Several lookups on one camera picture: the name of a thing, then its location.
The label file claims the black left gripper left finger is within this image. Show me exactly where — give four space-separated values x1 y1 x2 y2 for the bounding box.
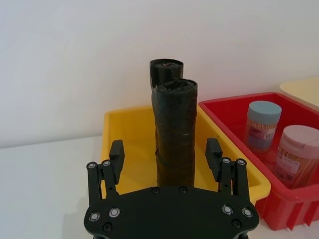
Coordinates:
86 139 125 205

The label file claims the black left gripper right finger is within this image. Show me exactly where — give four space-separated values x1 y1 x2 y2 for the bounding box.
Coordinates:
205 137 251 203

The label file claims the yellow plastic bin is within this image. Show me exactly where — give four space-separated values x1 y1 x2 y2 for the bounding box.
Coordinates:
101 106 272 206

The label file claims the black garbage bag roll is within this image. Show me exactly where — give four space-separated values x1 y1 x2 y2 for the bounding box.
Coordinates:
149 59 184 90
151 78 199 188

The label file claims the toothpick jar with blue lid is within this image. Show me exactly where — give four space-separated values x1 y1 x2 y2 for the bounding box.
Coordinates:
245 101 283 153

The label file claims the red plastic bin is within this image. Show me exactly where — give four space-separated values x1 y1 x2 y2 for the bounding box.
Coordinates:
198 92 319 231

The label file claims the toothpick jar with pink lid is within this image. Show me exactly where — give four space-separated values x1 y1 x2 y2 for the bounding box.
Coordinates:
273 125 319 190

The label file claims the cream plastic bin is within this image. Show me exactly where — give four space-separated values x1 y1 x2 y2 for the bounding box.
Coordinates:
279 76 319 112

